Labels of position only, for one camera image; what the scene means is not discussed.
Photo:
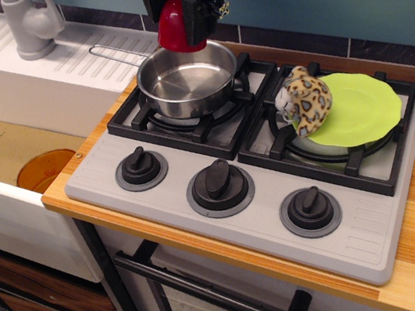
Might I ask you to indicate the red plastic pepper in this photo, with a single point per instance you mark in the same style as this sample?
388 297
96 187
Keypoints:
171 29

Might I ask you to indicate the stuffed cheetah toy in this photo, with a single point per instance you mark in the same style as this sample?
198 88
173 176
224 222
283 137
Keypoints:
304 100

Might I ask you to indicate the stainless steel pot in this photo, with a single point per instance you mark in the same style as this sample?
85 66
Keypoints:
179 85

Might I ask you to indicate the left black stove knob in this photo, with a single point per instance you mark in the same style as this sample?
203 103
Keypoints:
141 170

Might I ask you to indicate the black stove knob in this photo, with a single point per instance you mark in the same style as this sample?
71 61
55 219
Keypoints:
141 170
220 190
310 213

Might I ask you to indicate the middle black stove knob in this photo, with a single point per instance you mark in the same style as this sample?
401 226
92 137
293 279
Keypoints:
220 190

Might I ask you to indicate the grey toy stove top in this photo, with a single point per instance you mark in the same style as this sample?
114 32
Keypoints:
362 247

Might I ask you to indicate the lime green plate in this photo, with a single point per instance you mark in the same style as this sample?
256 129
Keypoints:
364 110

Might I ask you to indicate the right black stove knob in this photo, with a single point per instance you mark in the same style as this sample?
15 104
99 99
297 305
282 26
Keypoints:
310 213

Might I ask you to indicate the left black burner grate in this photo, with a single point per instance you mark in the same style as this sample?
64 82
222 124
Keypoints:
218 134

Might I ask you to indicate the black burner grate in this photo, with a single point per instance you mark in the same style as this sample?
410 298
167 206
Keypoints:
218 134
272 143

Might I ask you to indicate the grey toy faucet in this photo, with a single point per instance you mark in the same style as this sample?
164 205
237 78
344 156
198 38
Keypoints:
34 29

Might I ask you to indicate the right black burner grate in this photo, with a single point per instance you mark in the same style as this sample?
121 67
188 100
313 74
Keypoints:
272 143

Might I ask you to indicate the white toy sink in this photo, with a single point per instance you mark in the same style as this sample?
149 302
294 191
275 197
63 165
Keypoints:
55 103

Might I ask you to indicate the oven door with window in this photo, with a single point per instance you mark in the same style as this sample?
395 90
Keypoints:
271 293

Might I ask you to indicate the wooden drawer front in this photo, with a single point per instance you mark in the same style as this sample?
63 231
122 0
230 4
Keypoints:
49 296

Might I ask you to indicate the black oven door handle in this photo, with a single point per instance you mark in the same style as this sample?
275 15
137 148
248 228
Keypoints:
140 264

